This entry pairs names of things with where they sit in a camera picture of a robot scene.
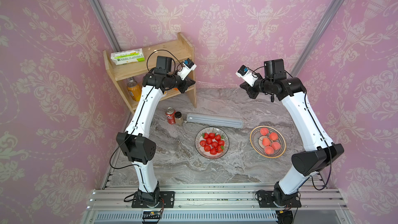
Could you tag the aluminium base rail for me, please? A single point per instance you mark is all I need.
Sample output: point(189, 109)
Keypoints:
point(245, 203)

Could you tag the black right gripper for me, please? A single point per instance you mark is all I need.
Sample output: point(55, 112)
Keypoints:
point(251, 90)

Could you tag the red cola can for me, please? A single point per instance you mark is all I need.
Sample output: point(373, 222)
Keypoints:
point(170, 115)

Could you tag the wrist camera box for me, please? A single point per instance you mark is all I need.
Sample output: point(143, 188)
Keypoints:
point(248, 75)
point(187, 67)

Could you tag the aluminium corner frame post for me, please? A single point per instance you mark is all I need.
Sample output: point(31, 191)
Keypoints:
point(326, 19)
point(105, 24)

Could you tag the green white carton box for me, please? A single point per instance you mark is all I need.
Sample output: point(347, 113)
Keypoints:
point(129, 56)

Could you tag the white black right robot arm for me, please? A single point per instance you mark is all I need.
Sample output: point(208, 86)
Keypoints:
point(319, 149)

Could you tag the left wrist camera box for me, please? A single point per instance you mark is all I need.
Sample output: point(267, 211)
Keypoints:
point(187, 67)

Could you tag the orange drink can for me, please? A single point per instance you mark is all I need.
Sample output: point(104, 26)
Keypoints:
point(134, 90)

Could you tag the wooden two-tier shelf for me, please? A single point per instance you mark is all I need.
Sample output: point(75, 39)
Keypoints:
point(181, 48)

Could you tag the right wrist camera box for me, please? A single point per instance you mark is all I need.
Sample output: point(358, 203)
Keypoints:
point(248, 75)

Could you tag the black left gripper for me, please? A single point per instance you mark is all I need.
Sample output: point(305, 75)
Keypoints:
point(185, 83)

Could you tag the striped plate of peaches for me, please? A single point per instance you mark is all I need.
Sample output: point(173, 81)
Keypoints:
point(268, 142)

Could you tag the cream plastic wrap dispenser box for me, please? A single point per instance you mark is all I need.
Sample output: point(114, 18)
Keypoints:
point(215, 120)

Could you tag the aluminium corner frame post right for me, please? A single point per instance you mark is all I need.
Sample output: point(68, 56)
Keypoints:
point(326, 19)

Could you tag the aluminium corner frame post left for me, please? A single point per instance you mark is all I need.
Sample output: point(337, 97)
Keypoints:
point(105, 24)

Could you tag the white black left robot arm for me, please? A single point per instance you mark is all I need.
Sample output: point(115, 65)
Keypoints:
point(134, 142)

